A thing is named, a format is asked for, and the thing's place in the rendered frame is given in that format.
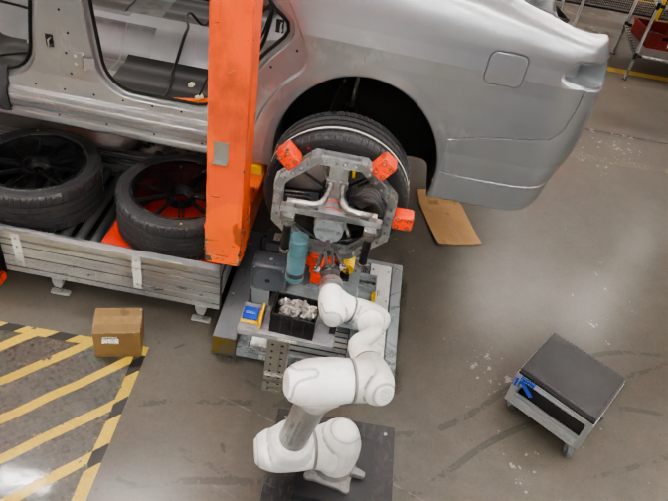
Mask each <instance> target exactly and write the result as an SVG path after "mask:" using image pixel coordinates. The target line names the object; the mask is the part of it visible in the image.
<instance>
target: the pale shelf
mask: <svg viewBox="0 0 668 501"><path fill-rule="evenodd" d="M245 306H251V307H256V308H260V310H262V308H263V305H260V304H255V303H250V302H245V305H244V307H245ZM271 308H272V307H271V306H266V307H265V311H264V315H263V319H262V322H261V326H260V329H258V328H257V327H258V324H257V325H256V324H251V323H245V322H241V321H239V324H238V327H237V333H239V334H244V335H249V336H253V337H258V338H264V339H269V340H274V341H279V342H285V343H290V344H295V345H300V346H306V347H311V348H316V349H321V350H326V351H333V347H334V341H335V335H336V334H335V335H329V334H328V331H329V328H330V327H329V326H327V325H325V324H324V323H323V321H322V319H321V317H320V316H319V318H318V322H317V325H316V329H315V333H314V336H313V340H312V341H309V340H305V339H301V338H297V337H292V336H288V335H284V334H280V333H276V332H271V331H268V329H269V320H270V311H271Z"/></svg>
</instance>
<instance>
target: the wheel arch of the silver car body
mask: <svg viewBox="0 0 668 501"><path fill-rule="evenodd" d="M356 77H361V78H360V82H359V86H358V91H357V95H356V100H355V102H356V103H357V104H358V108H357V112H356V113H357V115H358V114H360V115H362V116H366V117H369V119H373V120H375V122H376V121H377V122H378V123H380V124H381V125H383V126H384V127H386V129H388V130H389V131H390V132H391V133H392V134H393V135H394V137H396V138H397V139H398V141H399V142H400V143H401V146H402V147H403V148H404V150H405V152H406V155H407V156H412V157H417V158H421V159H422V160H424V161H425V162H426V166H427V170H426V195H427V196H428V195H429V194H430V192H431V190H432V188H433V186H434V183H435V180H436V177H437V172H438V165H439V151H438V143H437V138H436V135H435V132H434V129H433V126H432V124H431V122H430V120H429V118H428V116H427V115H426V113H425V112H424V110H423V109H422V108H421V106H420V105H419V104H418V103H417V102H416V101H415V100H414V99H413V98H412V97H411V96H410V95H409V94H408V93H406V92H405V91H404V90H402V89H401V88H399V87H398V86H396V85H394V84H392V83H389V82H386V81H384V80H381V79H377V78H374V77H369V76H361V75H347V76H339V77H334V78H330V79H327V80H324V81H321V82H319V83H316V84H314V85H312V86H310V87H308V88H307V89H305V90H304V91H303V92H301V93H300V94H299V95H298V96H297V97H296V98H295V99H294V100H293V101H292V102H291V103H290V104H289V105H288V106H287V107H286V109H285V110H284V112H283V113H282V115H281V116H280V118H279V120H278V122H277V124H276V126H275V129H274V131H273V134H272V138H271V143H270V160H271V158H272V155H273V152H274V149H275V147H276V145H277V143H278V141H279V139H280V138H281V136H282V135H283V134H284V132H285V131H286V130H287V129H289V127H290V126H292V125H293V124H294V123H296V122H298V121H299V120H301V119H303V118H305V117H307V116H308V117H309V115H312V114H316V113H321V112H327V111H329V107H330V104H331V101H332V99H333V97H334V95H335V93H336V91H337V89H338V88H339V86H340V84H341V83H342V81H343V80H344V79H346V81H345V82H344V84H343V85H342V87H341V88H340V90H339V92H338V94H337V95H336V97H335V99H334V102H333V104H332V108H331V112H332V111H337V112H338V111H344V112H346V111H345V107H346V103H347V102H349V101H351V97H352V93H353V88H354V84H355V79H356Z"/></svg>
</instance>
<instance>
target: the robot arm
mask: <svg viewBox="0 0 668 501"><path fill-rule="evenodd" d="M328 255H331V263H330V264H328V258H327V256H328ZM334 256H335V257H336V259H337V261H338V263H339V265H340V267H338V266H337V265H336V264H334ZM323 257H324V261H325V265H324V266H323V267H322V268H321V269H320V266H321V263H322V259H323ZM341 270H346V265H345V263H343V262H342V259H341V257H340V255H339V253H338V252H337V251H333V247H330V240H326V247H324V252H321V253H320V254H319V258H318V260H317V263H316V265H315V266H314V272H315V273H317V272H319V274H320V275H321V279H320V281H319V282H320V286H319V292H320V293H319V296H318V308H319V314H320V317H321V319H322V321H323V323H324V324H325V325H327V326H329V327H337V326H340V325H341V324H342V323H343V322H346V323H349V324H351V325H352V326H353V327H354V328H355V329H357V330H358V331H360V332H358V333H356V334H355V335H354V336H353V337H352V338H351V339H350V341H349V345H348V350H349V355H350V358H340V357H320V358H309V359H304V360H301V361H298V362H295V363H293V364H291V365H290V366H289V367H288V368H287V369H286V370H285V372H284V375H283V391H284V394H285V396H286V397H287V399H288V400H289V401H290V402H292V403H293V406H292V408H291V410H290V413H289V415H288V417H287V419H285V420H283V421H281V422H280V423H278V424H276V425H275V426H273V427H271V428H267V429H265V430H263V431H262V432H260V433H259V434H258V435H257V436H256V438H255V439H254V441H253V450H254V462H255V464H256V465H257V466H258V467H259V468H261V469H263V470H266V471H269V472H274V473H286V472H299V471H305V472H304V475H303V477H304V479H305V480H309V481H315V482H317V483H320V484H322V485H325V486H328V487H330V488H333V489H336V490H338V491H339V492H341V493H342V494H348V492H349V484H350V480H351V477H352V478H357V479H364V476H365V472H364V471H362V470H361V469H359V468H357V467H356V466H355V465H356V464H355V463H356V462H357V460H358V459H359V453H360V450H361V438H360V433H359V431H358V428H357V426H356V425H355V424H354V423H353V422H352V421H351V420H349V419H347V418H343V417H338V418H333V419H331V420H329V421H327V422H325V423H322V424H319V422H320V420H321V418H322V417H323V415H324V413H327V412H328V411H330V410H332V409H335V408H337V407H339V406H340V405H344V404H355V403H361V404H366V403H368V404H369V405H372V406H384V405H386V404H387V403H388V402H389V401H390V400H391V399H392V398H393V395H394V388H395V380H394V376H393V373H392V371H391V369H390V367H389V366H388V364H387V362H386V361H385V360H384V359H383V358H382V357H381V356H380V355H379V354H378V353H377V352H376V351H375V350H373V349H372V348H371V347H370V345H372V344H373V343H374V342H376V341H377V340H378V339H379V338H380V337H381V335H382V332H384V331H386V330H387V328H388V327H389V325H390V322H391V318H390V314H389V313H388V312H387V310H385V309H384V308H383V307H381V306H380V305H378V304H375V303H373V302H370V301H368V300H364V299H361V298H356V297H354V296H351V295H350V294H348V293H347V292H345V291H344V290H343V285H342V279H341V278H340V272H341Z"/></svg>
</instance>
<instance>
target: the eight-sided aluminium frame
mask: <svg viewBox="0 0 668 501"><path fill-rule="evenodd" d="M325 160H326V161H325ZM317 164H320V165H325V166H334V167H336V168H341V169H350V170H351V171H357V172H362V173H363V174H364V175H365V176H366V178H367V179H368V180H369V181H370V183H371V184H372V185H373V186H374V187H375V189H376V190H377V191H378V192H379V194H380V195H381V196H382V197H383V199H384V200H385V201H386V202H387V205H386V209H385V215H384V219H383V220H382V226H381V228H380V229H379V230H377V231H376V235H375V239H374V241H373V242H372V243H371V249H372V248H374V247H376V246H378V245H382V244H383V243H385V242H387V241H388V237H389V234H390V230H391V226H392V222H393V218H394V214H395V210H396V207H397V202H398V194H397V192H396V191H395V190H394V189H393V187H392V186H391V185H390V184H389V182H388V181H387V180H386V179H385V180H384V181H380V180H379V179H378V178H377V177H376V176H375V175H374V174H373V173H372V168H373V162H372V161H371V160H370V158H367V157H364V156H356V155H351V154H346V153H341V152H335V151H330V150H325V149H324V148H323V149H320V148H316V149H314V150H311V152H309V153H308V154H306V155H304V156H303V157H302V159H301V163H300V164H299V165H297V166H295V167H294V168H292V169H290V170H287V169H286V168H285V167H284V168H281V170H279V171H277V173H276V176H275V179H274V184H273V185H274V188H273V198H272V208H271V219H272V220H273V222H274V223H275V224H276V225H277V226H278V227H279V228H280V229H281V230H282V228H283V225H282V224H281V219H282V214H283V211H280V210H279V207H280V202H281V201H283V195H284V186H285V183H286V182H287V181H289V180H291V179H293V178H294V177H296V176H298V175H300V174H301V173H303V172H305V171H306V170H308V169H310V168H312V167H313V166H315V165H317ZM346 164H347V165H346ZM294 232H301V230H300V229H299V228H298V227H297V226H296V225H295V224H293V227H291V233H290V234H292V233H294ZM362 244H363V240H362V239H359V240H357V241H355V242H352V243H350V244H348V245H341V244H336V243H330V247H333V251H337V252H338V253H339V255H340V257H341V258H342V259H350V258H353V257H354V256H356V255H359V254H360V253H361V249H362ZM324 247H326V242H322V241H320V240H315V239H310V241H309V246H308V251H309V252H313V253H316V254H320V253H321V252H324Z"/></svg>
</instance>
